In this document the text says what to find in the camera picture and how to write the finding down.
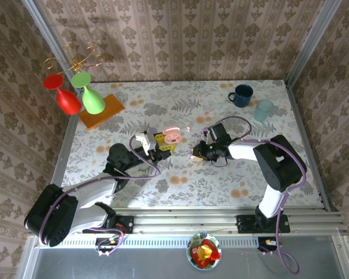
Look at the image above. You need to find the pink earbud charging case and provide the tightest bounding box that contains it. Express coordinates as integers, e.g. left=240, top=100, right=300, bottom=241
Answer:
left=162, top=126, right=183, bottom=145

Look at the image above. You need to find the floral patterned tablecloth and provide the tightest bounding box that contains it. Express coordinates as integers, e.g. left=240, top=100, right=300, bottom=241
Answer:
left=59, top=80, right=324, bottom=209

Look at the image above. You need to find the orange wooden board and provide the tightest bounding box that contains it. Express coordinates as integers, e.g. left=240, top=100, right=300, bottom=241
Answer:
left=77, top=94, right=126, bottom=130

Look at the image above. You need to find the dark blue mug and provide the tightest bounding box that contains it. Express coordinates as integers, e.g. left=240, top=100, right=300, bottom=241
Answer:
left=227, top=84, right=254, bottom=108

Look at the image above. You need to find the teal translucent tumbler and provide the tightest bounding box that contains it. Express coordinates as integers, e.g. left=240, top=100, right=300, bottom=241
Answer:
left=254, top=98, right=275, bottom=123

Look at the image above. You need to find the green plastic wine glass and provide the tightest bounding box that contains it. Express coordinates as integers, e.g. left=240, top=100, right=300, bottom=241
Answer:
left=70, top=71, right=106, bottom=115

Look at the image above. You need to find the red plastic wine glass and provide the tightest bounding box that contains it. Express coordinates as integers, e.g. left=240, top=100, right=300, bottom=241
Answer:
left=42, top=73, right=83, bottom=116

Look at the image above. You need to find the floral rimmed plate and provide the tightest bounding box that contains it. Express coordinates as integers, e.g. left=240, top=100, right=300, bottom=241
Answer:
left=186, top=231, right=222, bottom=271

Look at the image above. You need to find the yellow wrapped candy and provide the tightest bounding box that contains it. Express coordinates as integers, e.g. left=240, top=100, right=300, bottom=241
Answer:
left=197, top=243, right=213, bottom=259

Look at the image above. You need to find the red snack wrapper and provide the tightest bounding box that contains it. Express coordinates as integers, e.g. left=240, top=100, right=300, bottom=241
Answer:
left=191, top=238, right=222, bottom=267

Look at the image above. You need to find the grey metal bench panel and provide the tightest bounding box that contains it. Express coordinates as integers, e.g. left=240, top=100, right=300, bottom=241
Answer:
left=16, top=232, right=349, bottom=279

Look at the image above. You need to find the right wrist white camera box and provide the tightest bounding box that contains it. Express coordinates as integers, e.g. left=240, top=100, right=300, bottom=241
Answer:
left=202, top=127, right=215, bottom=145

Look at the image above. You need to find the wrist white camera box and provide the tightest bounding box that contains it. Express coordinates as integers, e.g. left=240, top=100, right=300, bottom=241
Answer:
left=135, top=130, right=156, bottom=156
left=202, top=127, right=215, bottom=145

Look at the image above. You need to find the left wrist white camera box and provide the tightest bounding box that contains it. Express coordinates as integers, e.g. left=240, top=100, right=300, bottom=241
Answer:
left=135, top=130, right=156, bottom=156

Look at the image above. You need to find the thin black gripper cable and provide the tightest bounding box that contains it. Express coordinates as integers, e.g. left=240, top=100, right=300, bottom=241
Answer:
left=211, top=156, right=228, bottom=169

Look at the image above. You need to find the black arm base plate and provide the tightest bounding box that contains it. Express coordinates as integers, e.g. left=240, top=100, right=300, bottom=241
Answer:
left=236, top=214, right=291, bottom=234
left=83, top=215, right=134, bottom=234

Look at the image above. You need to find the long aluminium base rail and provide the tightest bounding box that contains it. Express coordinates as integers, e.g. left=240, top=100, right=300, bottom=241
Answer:
left=29, top=206, right=348, bottom=235

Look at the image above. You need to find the perforated metal cable tray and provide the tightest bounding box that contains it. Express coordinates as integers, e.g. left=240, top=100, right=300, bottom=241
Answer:
left=38, top=235, right=337, bottom=249

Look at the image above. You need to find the black cable connector box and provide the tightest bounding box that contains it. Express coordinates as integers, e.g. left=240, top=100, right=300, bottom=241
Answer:
left=95, top=237, right=120, bottom=253
left=257, top=237, right=281, bottom=253

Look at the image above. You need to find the gold wire glass rack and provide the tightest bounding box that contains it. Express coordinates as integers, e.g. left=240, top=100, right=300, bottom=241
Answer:
left=42, top=41, right=105, bottom=73

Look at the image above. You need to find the aluminium frame post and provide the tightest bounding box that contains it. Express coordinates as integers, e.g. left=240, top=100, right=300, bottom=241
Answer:
left=284, top=0, right=344, bottom=87
left=20, top=0, right=78, bottom=88

